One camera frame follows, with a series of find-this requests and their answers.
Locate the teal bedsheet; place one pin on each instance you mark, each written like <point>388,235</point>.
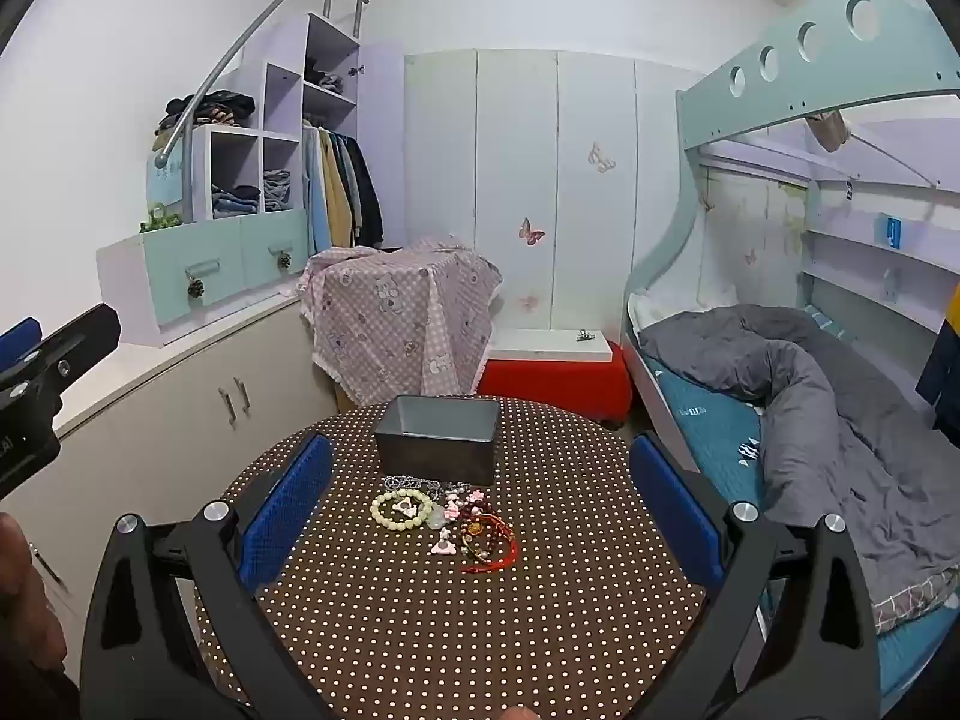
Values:
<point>712,420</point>

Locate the pile of dark clothes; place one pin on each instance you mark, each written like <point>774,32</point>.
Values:
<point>217,106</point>

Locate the person's left hand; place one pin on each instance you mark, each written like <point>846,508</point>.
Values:
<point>26,592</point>

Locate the pale pink butterfly sticker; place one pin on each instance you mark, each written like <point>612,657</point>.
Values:
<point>529,303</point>

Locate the beige butterfly sticker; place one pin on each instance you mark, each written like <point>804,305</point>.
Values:
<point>600,157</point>

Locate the purple stair cabinet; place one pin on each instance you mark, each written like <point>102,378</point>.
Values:
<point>285,45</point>

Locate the brown hanging bag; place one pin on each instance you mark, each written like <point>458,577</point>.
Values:
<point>829,131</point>

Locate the teal drawer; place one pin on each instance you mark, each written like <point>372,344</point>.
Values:
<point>191,277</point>
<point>274,247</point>

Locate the red stool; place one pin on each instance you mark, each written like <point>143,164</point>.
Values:
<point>555,386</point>

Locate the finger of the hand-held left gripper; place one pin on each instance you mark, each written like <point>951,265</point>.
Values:
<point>75,349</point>
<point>19,345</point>

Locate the folded blue jeans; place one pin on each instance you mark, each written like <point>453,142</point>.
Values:
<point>234,201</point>

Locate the black hair clip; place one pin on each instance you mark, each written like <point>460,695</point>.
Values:
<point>585,334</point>

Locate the dark metal box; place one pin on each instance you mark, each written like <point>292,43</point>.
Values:
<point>439,435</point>

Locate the brown polka-dot tablecloth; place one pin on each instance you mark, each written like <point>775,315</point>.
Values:
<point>480,630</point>

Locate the folded grey clothes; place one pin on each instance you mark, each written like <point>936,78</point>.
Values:
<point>277,191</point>

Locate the green toy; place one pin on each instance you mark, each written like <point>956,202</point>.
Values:
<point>159,219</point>

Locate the pink white pendant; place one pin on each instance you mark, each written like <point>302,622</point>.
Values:
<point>443,542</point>

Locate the white wardrobe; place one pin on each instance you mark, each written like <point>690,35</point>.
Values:
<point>517,150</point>

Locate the small blue box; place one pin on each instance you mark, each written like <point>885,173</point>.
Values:
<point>893,232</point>

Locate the low white cabinet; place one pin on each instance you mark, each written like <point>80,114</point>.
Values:
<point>150,420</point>

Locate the pink checked cloth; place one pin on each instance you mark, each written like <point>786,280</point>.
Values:
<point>397,315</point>

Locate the hanging clothes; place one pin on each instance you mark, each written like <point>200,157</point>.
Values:
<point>337,187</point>

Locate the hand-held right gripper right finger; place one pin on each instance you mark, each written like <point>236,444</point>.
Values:
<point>675,510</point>

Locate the grey metal handrail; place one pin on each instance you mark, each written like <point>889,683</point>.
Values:
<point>225,67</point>

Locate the grey duvet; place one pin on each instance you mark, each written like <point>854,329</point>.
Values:
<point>847,420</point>

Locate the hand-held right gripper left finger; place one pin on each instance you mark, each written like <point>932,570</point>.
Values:
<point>289,510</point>

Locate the white board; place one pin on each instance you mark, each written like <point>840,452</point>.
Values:
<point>540,343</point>

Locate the teal bunk bed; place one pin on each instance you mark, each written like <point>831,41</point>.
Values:
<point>825,67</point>

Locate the dark blue yellow garment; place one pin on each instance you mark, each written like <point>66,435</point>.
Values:
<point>941,379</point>

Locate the white jade pendant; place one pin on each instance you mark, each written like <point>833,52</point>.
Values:
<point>436,519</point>

